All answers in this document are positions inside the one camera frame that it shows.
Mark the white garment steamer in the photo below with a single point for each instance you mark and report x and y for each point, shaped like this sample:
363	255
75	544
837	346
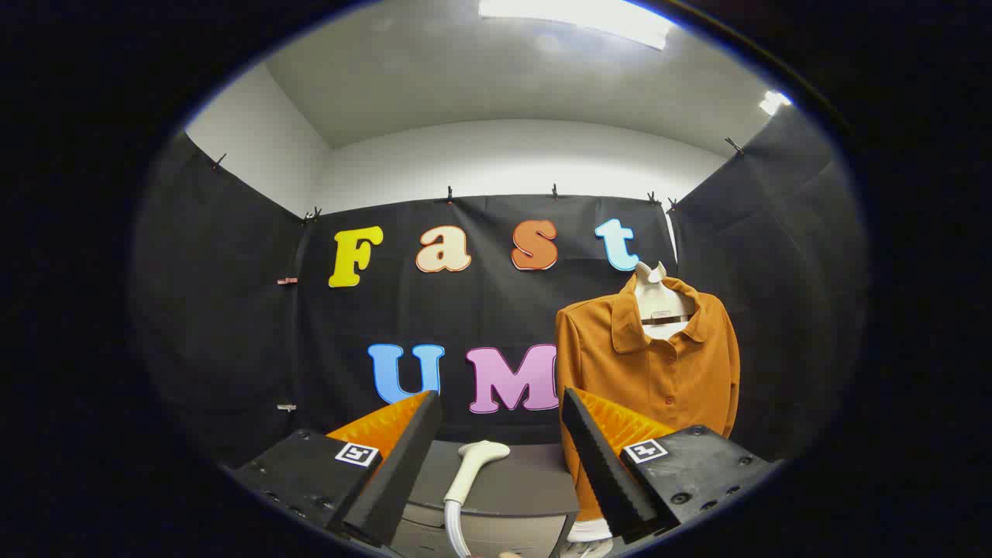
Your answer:
477	457

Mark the grey cabinet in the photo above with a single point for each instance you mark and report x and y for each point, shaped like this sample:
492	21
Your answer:
519	480

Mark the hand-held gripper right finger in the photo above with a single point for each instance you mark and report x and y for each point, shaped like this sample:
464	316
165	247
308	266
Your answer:
604	465

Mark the long ceiling light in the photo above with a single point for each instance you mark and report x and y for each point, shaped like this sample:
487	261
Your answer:
577	17

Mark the small ceiling light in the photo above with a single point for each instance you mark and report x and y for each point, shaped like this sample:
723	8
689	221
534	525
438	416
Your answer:
774	101

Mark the white mannequin torso hanger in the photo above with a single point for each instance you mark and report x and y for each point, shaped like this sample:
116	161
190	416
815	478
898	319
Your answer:
655	306

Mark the orange button-up shirt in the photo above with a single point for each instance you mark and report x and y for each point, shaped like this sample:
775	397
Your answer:
674	380

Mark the black backdrop cloth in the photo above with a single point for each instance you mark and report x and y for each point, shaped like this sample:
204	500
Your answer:
496	310

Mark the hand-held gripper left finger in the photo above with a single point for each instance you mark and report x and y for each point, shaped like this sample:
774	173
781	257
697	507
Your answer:
403	465

